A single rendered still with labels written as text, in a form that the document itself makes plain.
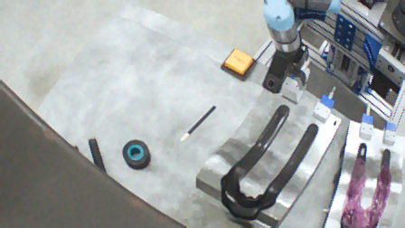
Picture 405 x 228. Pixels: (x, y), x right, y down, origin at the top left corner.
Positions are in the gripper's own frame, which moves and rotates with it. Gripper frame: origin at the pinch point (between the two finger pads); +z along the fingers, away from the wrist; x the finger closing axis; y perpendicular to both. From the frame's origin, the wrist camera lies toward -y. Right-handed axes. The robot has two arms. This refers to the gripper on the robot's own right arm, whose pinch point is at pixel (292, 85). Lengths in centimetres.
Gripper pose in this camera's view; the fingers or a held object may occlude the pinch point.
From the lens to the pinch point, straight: 148.9
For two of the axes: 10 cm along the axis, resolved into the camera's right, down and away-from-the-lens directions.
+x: -8.1, -4.2, 4.2
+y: 5.4, -8.1, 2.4
